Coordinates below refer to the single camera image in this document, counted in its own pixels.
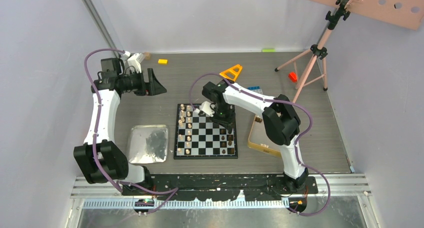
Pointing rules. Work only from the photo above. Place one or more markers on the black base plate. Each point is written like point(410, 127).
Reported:
point(219, 187)

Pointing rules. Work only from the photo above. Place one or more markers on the black and white chessboard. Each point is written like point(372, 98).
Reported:
point(197, 137)

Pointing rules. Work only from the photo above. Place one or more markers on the silver tin lid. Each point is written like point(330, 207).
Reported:
point(148, 144)

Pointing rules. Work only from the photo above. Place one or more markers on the gold square metal tin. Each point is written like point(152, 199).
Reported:
point(258, 140)

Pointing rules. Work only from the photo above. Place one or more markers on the red block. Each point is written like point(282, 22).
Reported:
point(293, 77)

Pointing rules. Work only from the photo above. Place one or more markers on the small yellow block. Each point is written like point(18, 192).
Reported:
point(162, 61)

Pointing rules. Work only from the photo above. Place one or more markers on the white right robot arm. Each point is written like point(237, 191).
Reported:
point(279, 118)

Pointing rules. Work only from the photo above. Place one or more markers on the yellow triangle toy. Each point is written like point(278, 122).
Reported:
point(232, 73)

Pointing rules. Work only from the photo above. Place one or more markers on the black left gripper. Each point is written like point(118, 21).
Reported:
point(153, 87)

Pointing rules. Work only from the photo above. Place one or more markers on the pink perforated board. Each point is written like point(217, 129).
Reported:
point(403, 13)

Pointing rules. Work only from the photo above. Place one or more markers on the pink tripod stand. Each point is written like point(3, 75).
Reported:
point(318, 52)

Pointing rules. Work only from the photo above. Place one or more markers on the blue and grey lego block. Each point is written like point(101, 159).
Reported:
point(255, 89)

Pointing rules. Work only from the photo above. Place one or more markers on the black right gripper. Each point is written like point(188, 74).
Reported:
point(229, 122)

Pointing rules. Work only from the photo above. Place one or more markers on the green block at wall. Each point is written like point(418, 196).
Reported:
point(268, 50)

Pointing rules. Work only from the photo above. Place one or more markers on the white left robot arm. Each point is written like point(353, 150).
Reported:
point(99, 158)

